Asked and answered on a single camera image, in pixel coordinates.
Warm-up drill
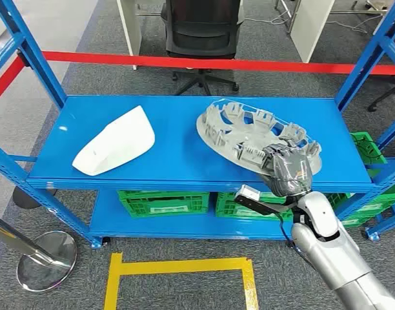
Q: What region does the blue metal shelf rack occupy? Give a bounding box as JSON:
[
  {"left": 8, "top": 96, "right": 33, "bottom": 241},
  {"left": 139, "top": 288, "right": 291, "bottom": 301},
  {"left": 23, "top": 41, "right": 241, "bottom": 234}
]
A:
[
  {"left": 0, "top": 0, "right": 395, "bottom": 250},
  {"left": 365, "top": 205, "right": 395, "bottom": 242}
]

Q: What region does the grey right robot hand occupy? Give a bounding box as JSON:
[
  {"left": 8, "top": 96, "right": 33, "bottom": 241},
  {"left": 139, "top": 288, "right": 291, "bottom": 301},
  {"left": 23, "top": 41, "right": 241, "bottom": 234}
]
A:
[{"left": 262, "top": 143, "right": 313, "bottom": 198}]

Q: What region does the grey belt stanchion post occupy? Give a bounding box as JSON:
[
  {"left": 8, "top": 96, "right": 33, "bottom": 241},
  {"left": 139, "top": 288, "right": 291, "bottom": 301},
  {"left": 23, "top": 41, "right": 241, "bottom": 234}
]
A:
[{"left": 17, "top": 50, "right": 32, "bottom": 69}]

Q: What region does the white desk panel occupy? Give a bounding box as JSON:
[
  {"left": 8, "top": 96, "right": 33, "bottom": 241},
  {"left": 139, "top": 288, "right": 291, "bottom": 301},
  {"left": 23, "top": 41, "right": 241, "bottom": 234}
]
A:
[
  {"left": 116, "top": 0, "right": 143, "bottom": 70},
  {"left": 289, "top": 0, "right": 336, "bottom": 64}
]

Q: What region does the chrome stanchion post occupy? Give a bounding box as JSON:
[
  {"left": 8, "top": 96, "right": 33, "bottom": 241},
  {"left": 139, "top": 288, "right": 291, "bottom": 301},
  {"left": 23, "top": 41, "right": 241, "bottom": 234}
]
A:
[{"left": 0, "top": 212, "right": 78, "bottom": 293}]

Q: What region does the black office chair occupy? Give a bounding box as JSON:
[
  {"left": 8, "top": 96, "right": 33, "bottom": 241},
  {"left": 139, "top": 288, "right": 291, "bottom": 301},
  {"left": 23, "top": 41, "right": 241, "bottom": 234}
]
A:
[
  {"left": 160, "top": 0, "right": 246, "bottom": 97},
  {"left": 367, "top": 77, "right": 395, "bottom": 113}
]

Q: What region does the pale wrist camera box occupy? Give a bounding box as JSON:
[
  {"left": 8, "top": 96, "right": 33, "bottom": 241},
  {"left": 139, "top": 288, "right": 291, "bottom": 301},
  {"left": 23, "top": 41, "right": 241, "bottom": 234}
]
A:
[{"left": 234, "top": 185, "right": 262, "bottom": 207}]

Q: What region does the white plastic cover part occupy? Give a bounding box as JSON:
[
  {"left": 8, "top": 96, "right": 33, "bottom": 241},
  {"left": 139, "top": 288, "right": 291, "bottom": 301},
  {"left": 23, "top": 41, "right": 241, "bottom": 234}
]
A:
[{"left": 71, "top": 105, "right": 156, "bottom": 177}]

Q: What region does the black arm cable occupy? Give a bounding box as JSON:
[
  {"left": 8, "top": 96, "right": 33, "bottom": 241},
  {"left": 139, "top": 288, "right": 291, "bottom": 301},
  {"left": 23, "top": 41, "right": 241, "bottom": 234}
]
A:
[{"left": 279, "top": 214, "right": 315, "bottom": 269}]

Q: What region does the grey plastic wheel hubcap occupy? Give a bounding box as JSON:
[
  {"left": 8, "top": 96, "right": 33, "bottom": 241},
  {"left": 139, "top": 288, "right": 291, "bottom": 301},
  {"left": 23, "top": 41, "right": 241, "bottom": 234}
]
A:
[{"left": 196, "top": 99, "right": 323, "bottom": 176}]

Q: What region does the dark base stanchion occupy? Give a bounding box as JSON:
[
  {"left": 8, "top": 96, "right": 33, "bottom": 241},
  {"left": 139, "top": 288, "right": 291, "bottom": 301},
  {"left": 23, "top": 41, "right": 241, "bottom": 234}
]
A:
[{"left": 13, "top": 187, "right": 58, "bottom": 211}]

